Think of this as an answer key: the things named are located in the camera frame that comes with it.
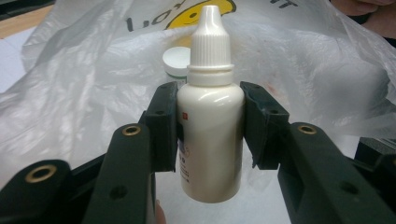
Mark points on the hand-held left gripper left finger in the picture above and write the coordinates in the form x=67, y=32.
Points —
x=130, y=174

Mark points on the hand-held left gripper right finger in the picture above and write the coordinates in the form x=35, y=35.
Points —
x=311, y=174

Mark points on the white dropper bottle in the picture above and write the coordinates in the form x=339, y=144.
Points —
x=211, y=140

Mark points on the smiley-face plastic bag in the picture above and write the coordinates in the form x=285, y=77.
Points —
x=77, y=102

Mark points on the white-capped small jar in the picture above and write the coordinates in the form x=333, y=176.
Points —
x=176, y=60

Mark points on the white board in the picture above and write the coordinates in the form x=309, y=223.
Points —
x=9, y=62

